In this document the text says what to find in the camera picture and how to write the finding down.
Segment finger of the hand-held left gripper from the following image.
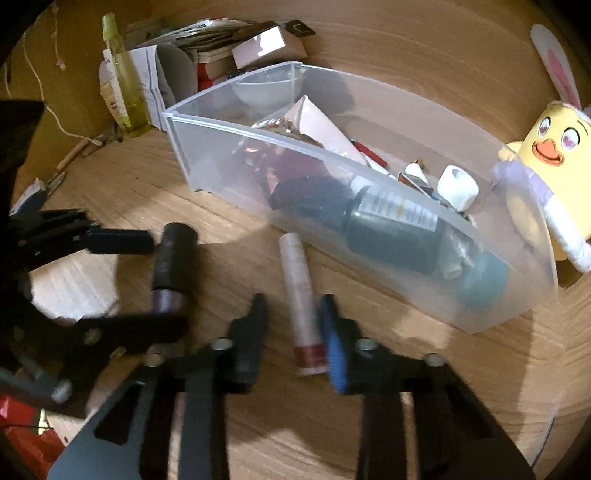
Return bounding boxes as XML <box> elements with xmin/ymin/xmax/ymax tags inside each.
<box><xmin>14</xmin><ymin>210</ymin><xmax>155</xmax><ymax>273</ymax></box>
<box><xmin>65</xmin><ymin>316</ymin><xmax>190</xmax><ymax>365</ymax></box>

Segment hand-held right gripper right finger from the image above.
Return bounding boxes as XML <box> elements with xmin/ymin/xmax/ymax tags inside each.
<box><xmin>318</xmin><ymin>294</ymin><xmax>536</xmax><ymax>480</ymax></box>

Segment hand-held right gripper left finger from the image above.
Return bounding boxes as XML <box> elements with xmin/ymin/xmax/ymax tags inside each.
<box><xmin>46</xmin><ymin>293</ymin><xmax>269</xmax><ymax>480</ymax></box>

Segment purple bottle with black cap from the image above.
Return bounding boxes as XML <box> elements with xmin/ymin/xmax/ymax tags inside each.
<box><xmin>151</xmin><ymin>223</ymin><xmax>199</xmax><ymax>356</ymax></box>

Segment white lipstick tube red end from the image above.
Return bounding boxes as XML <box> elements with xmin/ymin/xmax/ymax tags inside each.
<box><xmin>278</xmin><ymin>232</ymin><xmax>329</xmax><ymax>377</ymax></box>

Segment clear plastic storage box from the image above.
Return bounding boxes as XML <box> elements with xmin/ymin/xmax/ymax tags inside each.
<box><xmin>161</xmin><ymin>60</ymin><xmax>559</xmax><ymax>334</ymax></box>

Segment dark green spray bottle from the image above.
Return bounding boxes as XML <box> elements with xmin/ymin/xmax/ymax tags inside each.
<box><xmin>270</xmin><ymin>178</ymin><xmax>483</xmax><ymax>278</ymax></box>

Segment mint green tube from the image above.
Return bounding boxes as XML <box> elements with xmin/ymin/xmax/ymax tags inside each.
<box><xmin>455</xmin><ymin>251</ymin><xmax>511</xmax><ymax>310</ymax></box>

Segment red tea packet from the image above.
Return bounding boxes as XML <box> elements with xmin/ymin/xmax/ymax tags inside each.
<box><xmin>238</xmin><ymin>134</ymin><xmax>333</xmax><ymax>208</ymax></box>

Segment pink white rope keychain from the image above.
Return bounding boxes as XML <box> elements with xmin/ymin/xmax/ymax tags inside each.
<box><xmin>252</xmin><ymin>117</ymin><xmax>296</xmax><ymax>134</ymax></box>

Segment pale green tube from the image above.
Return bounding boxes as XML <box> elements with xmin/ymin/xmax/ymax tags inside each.
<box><xmin>406</xmin><ymin>159</ymin><xmax>437</xmax><ymax>195</ymax></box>

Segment white tape roll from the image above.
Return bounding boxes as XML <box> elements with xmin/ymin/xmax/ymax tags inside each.
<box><xmin>436</xmin><ymin>165</ymin><xmax>478</xmax><ymax>212</ymax></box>

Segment red thin tube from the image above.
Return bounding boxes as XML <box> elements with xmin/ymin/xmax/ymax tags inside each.
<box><xmin>351</xmin><ymin>137</ymin><xmax>389</xmax><ymax>169</ymax></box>

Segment pink cosmetic tube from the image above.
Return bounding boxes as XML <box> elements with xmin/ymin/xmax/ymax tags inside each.
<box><xmin>283</xmin><ymin>95</ymin><xmax>375</xmax><ymax>195</ymax></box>

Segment blue white card holder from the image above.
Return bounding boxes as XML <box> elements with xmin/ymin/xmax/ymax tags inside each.
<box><xmin>9</xmin><ymin>178</ymin><xmax>49</xmax><ymax>217</ymax></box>

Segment white skincare tube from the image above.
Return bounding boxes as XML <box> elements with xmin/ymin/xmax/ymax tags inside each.
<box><xmin>99</xmin><ymin>50</ymin><xmax>132</xmax><ymax>129</ymax></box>

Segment yellow spray bottle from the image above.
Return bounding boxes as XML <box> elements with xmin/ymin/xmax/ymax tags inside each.
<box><xmin>102</xmin><ymin>13</ymin><xmax>151</xmax><ymax>138</ymax></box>

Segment white folded paper cartons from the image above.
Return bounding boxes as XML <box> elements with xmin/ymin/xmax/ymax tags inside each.
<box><xmin>99</xmin><ymin>41</ymin><xmax>199</xmax><ymax>132</ymax></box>

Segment red box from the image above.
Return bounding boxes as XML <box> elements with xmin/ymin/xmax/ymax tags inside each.
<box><xmin>198</xmin><ymin>58</ymin><xmax>236</xmax><ymax>93</ymax></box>

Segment white ceramic bowl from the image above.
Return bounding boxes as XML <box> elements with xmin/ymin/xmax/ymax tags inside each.
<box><xmin>229</xmin><ymin>74</ymin><xmax>305</xmax><ymax>112</ymax></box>

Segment stack of papers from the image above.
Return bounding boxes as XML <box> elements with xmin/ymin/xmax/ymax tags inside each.
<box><xmin>124</xmin><ymin>17</ymin><xmax>259</xmax><ymax>51</ymax></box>

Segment small white box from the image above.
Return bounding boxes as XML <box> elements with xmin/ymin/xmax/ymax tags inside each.
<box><xmin>231</xmin><ymin>25</ymin><xmax>308</xmax><ymax>70</ymax></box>

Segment black flat clip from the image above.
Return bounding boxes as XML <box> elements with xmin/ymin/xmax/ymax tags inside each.
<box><xmin>277</xmin><ymin>19</ymin><xmax>317</xmax><ymax>38</ymax></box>

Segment yellow chick plush toy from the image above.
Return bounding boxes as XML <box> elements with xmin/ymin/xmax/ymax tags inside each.
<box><xmin>490</xmin><ymin>23</ymin><xmax>591</xmax><ymax>273</ymax></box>

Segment wooden handle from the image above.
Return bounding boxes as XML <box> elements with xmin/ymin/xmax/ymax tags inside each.
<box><xmin>55</xmin><ymin>138</ymin><xmax>90</xmax><ymax>171</ymax></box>

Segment white cable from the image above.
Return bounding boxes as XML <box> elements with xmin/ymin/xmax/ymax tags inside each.
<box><xmin>21</xmin><ymin>18</ymin><xmax>105</xmax><ymax>144</ymax></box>

